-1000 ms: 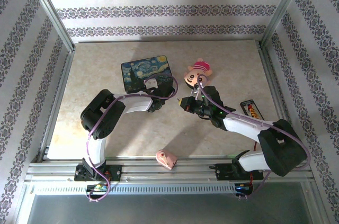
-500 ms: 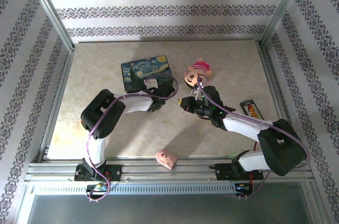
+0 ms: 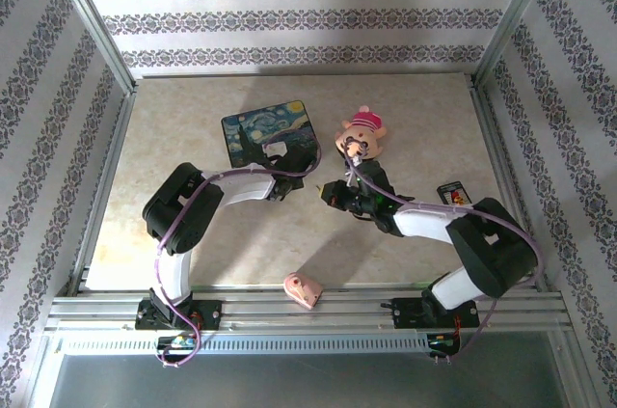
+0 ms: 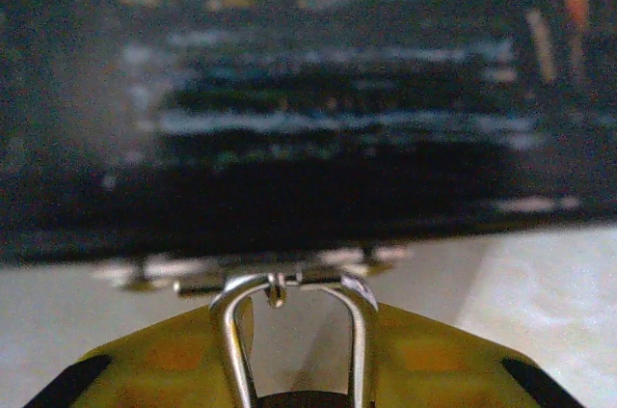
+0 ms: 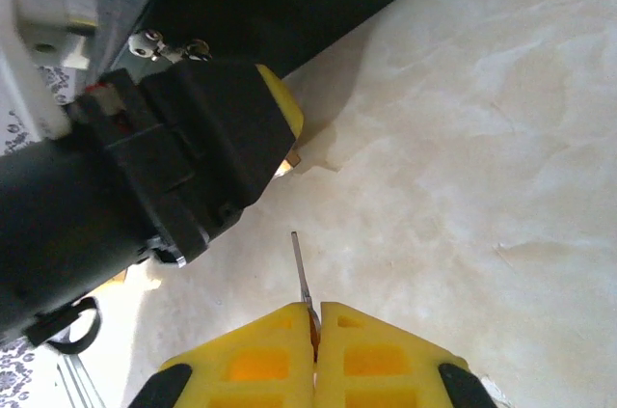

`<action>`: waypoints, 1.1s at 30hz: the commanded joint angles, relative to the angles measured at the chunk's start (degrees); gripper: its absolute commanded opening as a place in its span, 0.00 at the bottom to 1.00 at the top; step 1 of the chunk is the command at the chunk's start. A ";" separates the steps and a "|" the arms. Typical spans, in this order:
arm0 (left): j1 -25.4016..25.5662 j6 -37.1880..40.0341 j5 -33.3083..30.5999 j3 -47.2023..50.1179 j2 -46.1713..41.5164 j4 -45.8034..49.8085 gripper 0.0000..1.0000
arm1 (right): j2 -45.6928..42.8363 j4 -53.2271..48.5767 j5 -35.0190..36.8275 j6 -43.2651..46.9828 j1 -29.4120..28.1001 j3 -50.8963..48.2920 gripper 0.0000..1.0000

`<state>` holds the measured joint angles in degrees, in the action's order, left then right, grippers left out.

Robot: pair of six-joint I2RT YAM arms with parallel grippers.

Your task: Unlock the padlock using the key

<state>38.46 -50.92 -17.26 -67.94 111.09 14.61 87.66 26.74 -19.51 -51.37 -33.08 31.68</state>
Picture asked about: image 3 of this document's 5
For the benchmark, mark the starry night painted tin box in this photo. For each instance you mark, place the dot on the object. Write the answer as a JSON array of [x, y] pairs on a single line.
[[255, 130]]

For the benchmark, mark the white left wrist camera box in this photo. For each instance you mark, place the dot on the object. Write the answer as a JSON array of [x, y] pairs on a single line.
[[276, 150]]

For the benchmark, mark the grey metal sheet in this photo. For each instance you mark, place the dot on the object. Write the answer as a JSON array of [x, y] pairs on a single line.
[[308, 381]]

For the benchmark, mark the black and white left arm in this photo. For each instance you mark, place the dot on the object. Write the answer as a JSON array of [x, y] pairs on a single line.
[[188, 208]]

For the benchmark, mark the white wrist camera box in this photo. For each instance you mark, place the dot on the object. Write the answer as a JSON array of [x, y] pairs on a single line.
[[276, 150], [358, 159]]

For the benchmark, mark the plush doll head pink hat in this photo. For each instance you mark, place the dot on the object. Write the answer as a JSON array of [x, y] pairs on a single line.
[[364, 130]]

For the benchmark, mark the aluminium front rail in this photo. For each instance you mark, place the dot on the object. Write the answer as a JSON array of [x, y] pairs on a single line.
[[308, 316]]

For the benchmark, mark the aluminium frame post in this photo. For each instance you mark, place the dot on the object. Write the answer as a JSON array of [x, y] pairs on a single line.
[[516, 17], [91, 17]]

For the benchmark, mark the black card with red picture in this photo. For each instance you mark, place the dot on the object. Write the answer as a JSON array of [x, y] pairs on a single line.
[[452, 193]]

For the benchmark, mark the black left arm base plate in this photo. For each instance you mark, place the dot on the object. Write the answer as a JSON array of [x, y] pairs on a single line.
[[209, 315]]

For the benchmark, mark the aluminium side rail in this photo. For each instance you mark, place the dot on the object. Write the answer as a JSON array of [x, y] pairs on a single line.
[[501, 138], [103, 186]]

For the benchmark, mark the pink plastic toy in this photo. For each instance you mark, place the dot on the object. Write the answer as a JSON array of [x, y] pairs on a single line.
[[303, 288]]

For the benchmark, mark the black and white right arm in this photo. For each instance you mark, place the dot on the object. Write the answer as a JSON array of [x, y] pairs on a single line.
[[491, 246]]

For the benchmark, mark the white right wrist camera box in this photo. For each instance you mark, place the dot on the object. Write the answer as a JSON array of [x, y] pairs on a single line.
[[358, 159]]

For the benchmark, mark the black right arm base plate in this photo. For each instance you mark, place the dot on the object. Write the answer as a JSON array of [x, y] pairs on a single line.
[[410, 314]]

